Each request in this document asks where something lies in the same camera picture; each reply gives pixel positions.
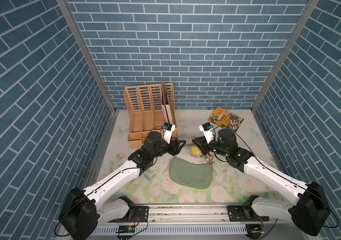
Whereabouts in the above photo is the yellow plush decoration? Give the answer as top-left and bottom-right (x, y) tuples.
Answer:
(191, 145), (202, 158)

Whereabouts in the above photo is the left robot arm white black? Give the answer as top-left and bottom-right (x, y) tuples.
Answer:
(58, 131), (186, 240)

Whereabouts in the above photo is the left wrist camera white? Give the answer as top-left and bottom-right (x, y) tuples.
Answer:
(162, 123), (176, 144)

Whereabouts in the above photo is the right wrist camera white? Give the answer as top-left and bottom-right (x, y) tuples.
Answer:
(199, 122), (214, 144)

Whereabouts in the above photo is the orange illustrated comic book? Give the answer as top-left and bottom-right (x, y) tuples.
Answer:
(207, 107), (244, 132)

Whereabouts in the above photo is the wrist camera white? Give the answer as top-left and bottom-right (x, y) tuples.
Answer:
(199, 122), (214, 144)
(162, 123), (176, 144)

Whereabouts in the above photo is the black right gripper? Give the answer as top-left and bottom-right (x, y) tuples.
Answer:
(192, 136), (228, 158)

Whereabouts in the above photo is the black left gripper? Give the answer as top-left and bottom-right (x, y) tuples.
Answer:
(149, 136), (186, 160)

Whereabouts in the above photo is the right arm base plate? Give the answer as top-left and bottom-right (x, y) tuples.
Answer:
(227, 195), (269, 222)

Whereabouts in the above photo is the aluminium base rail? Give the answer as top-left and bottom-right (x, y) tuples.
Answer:
(63, 203), (312, 226)

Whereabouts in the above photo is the white red toy decoration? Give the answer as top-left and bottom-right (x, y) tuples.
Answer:
(204, 153), (214, 164)

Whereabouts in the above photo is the green fabric bag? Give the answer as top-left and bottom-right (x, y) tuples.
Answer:
(169, 158), (213, 190)

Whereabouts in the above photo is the small connector module right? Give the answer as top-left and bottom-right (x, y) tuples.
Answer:
(245, 224), (264, 240)

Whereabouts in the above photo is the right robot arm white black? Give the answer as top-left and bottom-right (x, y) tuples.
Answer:
(192, 129), (333, 237)

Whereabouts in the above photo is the green circuit board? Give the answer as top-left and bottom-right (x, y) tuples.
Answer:
(116, 226), (135, 235)

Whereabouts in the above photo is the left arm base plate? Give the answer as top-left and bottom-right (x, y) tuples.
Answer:
(108, 196), (149, 223)

